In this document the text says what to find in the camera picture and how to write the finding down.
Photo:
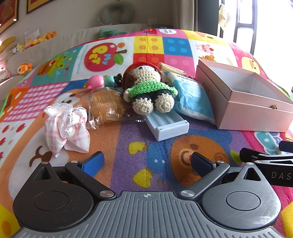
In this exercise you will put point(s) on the orange fish plush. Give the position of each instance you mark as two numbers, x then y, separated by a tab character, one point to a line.
24	68

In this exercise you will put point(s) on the hanging yellow cloth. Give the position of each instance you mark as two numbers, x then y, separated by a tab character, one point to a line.
224	14

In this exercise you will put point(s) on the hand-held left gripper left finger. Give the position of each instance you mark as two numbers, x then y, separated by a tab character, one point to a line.
93	163

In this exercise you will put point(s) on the crocheted doll with green dress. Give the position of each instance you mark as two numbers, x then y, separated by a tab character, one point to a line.
146	87

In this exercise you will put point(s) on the red framed picture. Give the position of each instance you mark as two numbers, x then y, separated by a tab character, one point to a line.
8	13
39	5

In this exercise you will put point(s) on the grey neck pillow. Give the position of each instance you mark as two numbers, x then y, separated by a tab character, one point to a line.
115	14

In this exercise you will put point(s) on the yellow banana plush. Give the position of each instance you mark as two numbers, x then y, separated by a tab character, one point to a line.
6	43

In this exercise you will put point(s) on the colourful cartoon play mat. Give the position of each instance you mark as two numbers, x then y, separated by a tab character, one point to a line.
146	146

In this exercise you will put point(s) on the blue and white tissue packet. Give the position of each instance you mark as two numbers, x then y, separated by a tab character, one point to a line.
194	100

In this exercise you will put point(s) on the yellow biscuit packet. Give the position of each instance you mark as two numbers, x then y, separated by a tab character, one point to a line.
171	68

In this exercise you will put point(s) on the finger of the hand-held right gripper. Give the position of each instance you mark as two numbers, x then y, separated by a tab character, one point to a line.
251	155
287	146

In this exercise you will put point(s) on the pink cardboard box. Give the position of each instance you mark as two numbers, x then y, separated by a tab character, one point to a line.
247	114

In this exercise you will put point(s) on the pink plastic toy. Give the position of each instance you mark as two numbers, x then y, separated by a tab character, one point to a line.
96	82

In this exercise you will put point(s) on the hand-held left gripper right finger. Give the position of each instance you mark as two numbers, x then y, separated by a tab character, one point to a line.
201	163

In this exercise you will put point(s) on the dark window frame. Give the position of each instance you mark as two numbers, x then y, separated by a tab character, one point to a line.
246	25

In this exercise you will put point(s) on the teal bead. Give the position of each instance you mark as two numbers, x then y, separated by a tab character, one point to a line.
109	80

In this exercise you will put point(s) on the small black trinket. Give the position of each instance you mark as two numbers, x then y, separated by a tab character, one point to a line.
118	79

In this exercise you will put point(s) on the small brown knot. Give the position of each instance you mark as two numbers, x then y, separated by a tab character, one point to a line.
274	106

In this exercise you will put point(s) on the pink checked lace cloth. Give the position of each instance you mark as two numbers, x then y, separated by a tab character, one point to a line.
68	130

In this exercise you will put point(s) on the green cloth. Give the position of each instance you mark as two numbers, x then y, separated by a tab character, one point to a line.
112	33

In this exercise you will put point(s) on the white plastic case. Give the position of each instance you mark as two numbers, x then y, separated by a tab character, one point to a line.
169	130

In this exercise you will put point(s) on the bread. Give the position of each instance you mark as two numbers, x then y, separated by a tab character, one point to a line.
105	103

